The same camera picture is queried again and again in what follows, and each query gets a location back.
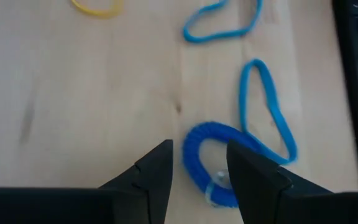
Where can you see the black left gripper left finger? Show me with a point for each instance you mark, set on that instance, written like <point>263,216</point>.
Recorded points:
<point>73,205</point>

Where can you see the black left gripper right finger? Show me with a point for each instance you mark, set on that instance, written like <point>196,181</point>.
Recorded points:
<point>291,205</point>

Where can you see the blue spiral coil wristband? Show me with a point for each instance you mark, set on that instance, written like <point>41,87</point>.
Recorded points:
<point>191,155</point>

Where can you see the light blue rubber band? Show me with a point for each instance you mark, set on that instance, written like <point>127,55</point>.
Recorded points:
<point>243,102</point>
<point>216,35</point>

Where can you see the black table frame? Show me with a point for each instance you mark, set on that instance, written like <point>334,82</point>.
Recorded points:
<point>353,93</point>

